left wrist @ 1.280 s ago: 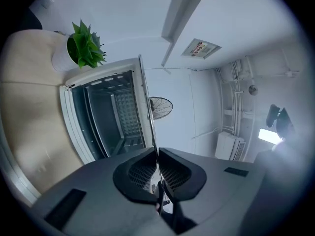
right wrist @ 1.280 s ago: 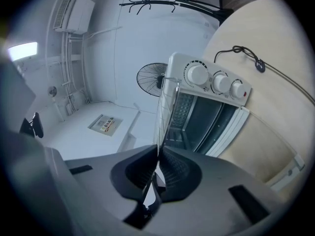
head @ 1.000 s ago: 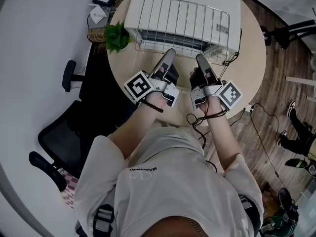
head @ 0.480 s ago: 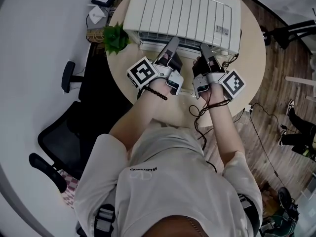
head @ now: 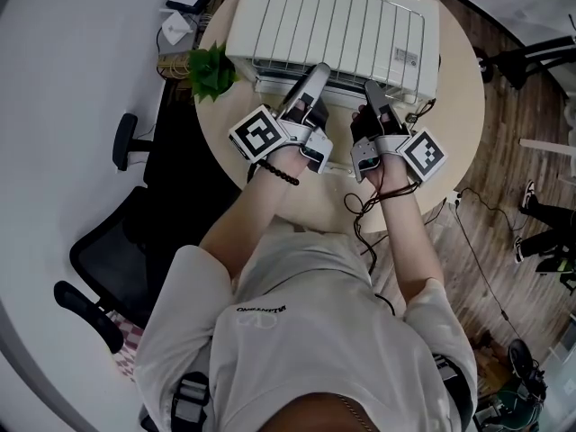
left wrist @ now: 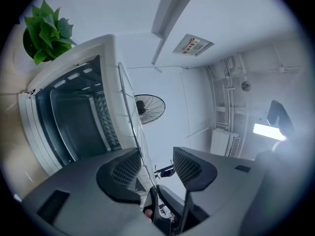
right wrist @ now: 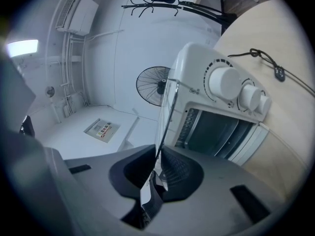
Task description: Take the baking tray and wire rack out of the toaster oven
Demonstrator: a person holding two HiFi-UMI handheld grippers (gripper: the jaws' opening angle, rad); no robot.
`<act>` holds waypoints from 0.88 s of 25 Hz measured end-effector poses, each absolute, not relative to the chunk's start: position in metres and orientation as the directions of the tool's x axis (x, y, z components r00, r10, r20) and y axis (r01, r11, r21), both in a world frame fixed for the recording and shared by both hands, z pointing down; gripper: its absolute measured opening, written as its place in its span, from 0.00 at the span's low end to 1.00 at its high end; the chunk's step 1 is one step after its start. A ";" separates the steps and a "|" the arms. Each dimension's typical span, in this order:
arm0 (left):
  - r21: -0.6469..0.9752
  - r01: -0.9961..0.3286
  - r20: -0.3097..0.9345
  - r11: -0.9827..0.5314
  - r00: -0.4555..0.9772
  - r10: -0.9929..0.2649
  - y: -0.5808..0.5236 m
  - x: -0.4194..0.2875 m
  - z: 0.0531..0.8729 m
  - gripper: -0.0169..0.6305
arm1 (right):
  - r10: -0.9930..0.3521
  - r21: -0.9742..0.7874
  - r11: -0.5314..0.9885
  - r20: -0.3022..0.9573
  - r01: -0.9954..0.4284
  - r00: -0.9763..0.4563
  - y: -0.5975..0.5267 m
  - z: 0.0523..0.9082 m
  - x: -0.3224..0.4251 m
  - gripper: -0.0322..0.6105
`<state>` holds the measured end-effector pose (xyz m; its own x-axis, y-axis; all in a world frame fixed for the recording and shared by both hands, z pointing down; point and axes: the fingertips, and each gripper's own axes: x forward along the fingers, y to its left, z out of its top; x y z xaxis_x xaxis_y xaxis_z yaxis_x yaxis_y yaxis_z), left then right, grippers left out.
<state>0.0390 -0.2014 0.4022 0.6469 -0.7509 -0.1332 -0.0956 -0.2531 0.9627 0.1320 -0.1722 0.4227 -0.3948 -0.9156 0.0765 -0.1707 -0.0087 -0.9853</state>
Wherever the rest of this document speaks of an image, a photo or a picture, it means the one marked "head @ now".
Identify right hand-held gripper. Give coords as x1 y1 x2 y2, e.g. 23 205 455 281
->
350 80 449 185

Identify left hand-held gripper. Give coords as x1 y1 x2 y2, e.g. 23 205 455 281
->
228 62 335 176

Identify metal wire rack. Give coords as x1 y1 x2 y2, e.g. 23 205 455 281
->
250 0 427 100

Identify person's left forearm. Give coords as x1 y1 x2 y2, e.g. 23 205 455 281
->
197 148 312 287

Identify person's right forearm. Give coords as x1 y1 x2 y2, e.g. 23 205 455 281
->
363 158 446 308

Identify person's right hand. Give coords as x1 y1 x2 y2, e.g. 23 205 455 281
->
349 103 378 147

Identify green potted plant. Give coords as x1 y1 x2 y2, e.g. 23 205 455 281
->
185 41 241 105

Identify small white network box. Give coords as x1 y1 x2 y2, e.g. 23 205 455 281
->
160 10 194 48

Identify white board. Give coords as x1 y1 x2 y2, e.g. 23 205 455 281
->
518 137 576 160

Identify black and green chair base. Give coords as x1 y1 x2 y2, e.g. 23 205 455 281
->
536 253 576 297

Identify white t-shirt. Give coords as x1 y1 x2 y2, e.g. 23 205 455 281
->
133 229 479 432

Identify black mesh office chair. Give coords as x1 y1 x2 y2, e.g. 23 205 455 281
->
53 112 199 356

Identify pink checkered cloth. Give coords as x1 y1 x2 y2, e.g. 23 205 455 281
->
109 311 146 384

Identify thin black cord with tag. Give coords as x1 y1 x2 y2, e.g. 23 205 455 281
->
401 98 438 126

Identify black bead bracelet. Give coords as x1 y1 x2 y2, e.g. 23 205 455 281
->
257 159 301 188

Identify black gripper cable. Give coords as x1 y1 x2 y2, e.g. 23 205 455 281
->
343 190 398 318

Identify coiled beige cables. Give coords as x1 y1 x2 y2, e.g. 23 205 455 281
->
156 53 192 81

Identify black metal frame with wheel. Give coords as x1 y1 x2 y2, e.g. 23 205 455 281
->
477 35 576 93

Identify long black floor cable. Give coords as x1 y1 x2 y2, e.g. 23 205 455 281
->
453 186 528 337

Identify grey harness strap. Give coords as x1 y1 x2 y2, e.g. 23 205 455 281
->
169 370 212 432
430 352 457 398

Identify thin chain necklace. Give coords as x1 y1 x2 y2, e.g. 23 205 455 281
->
336 392 362 419

